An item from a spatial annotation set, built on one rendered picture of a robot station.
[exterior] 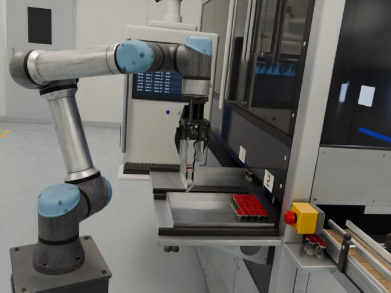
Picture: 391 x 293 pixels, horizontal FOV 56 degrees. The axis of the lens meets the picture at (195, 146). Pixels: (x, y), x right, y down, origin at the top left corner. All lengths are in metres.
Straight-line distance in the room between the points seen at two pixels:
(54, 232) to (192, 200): 0.56
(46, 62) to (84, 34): 5.57
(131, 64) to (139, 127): 1.20
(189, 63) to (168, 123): 1.12
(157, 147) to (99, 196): 0.92
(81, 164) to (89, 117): 5.52
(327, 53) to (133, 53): 0.55
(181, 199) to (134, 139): 0.72
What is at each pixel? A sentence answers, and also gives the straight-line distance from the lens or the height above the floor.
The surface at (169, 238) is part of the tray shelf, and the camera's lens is 1.19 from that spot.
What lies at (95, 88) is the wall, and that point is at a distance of 6.65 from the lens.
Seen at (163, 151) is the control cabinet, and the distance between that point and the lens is 2.11.
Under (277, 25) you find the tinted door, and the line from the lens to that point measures 1.46.
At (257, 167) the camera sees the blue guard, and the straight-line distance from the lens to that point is 1.49.
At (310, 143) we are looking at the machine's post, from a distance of 1.17.
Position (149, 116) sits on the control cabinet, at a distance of 2.06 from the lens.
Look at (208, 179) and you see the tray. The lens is 1.71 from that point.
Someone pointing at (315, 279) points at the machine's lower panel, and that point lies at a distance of 1.39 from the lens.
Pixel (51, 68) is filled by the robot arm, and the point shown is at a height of 1.37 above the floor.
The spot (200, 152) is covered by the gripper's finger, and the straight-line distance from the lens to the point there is 1.03.
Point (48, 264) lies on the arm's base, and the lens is 1.20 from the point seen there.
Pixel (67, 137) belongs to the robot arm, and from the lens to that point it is 1.22.
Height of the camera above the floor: 1.45
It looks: 14 degrees down
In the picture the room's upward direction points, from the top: 5 degrees clockwise
